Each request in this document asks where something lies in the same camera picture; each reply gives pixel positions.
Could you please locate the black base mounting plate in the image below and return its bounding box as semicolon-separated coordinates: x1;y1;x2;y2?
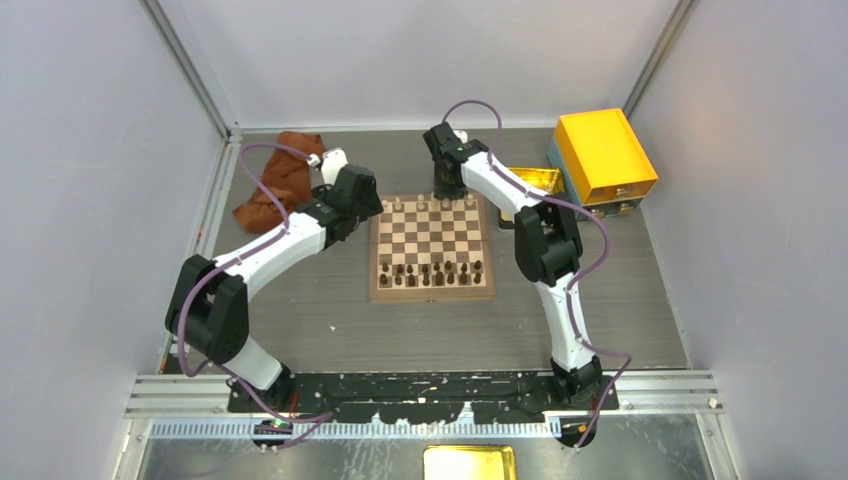
227;370;619;425

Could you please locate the gold tin lid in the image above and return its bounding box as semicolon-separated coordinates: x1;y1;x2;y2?
422;445;517;480

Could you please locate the gold metal tin tray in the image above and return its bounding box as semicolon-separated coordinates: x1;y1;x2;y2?
497;166;565;231

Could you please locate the aluminium front rail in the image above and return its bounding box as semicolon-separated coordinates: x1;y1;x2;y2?
125;370;723;448

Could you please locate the brown cloth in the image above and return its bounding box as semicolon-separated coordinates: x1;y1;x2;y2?
233;149;313;234

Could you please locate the yellow drawer box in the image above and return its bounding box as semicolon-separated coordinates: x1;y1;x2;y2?
547;108;658;218

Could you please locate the wooden chessboard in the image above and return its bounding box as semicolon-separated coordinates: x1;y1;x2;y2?
368;192;495;303

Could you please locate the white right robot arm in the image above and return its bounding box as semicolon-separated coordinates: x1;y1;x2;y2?
423;122;602;411

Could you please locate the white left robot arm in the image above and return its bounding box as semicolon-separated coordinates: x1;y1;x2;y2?
164;165;383;413

